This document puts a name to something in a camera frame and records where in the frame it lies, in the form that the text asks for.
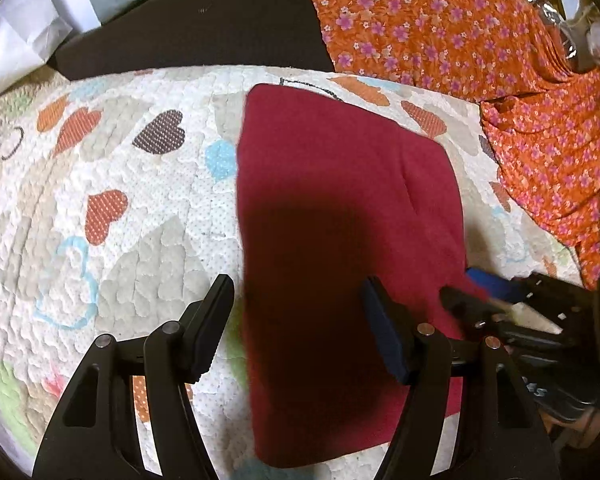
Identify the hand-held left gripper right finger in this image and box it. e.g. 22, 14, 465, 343
359, 276, 561, 480

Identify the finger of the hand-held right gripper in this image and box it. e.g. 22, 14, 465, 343
464, 267, 531, 307
439, 285, 508, 332

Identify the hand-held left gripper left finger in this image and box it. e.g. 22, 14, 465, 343
31, 274, 236, 480

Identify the dark red small garment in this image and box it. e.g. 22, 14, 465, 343
234, 83, 487, 471

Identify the heart print quilted blanket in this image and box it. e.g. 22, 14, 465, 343
0, 62, 600, 480

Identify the orange floral cloth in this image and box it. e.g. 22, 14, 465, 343
293, 0, 600, 292

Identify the clear plastic wrapping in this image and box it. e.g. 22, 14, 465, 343
509, 0, 600, 73

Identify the dark brown cushion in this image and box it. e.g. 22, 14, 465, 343
47, 0, 337, 82

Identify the white plastic bag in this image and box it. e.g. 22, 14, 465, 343
0, 0, 104, 95

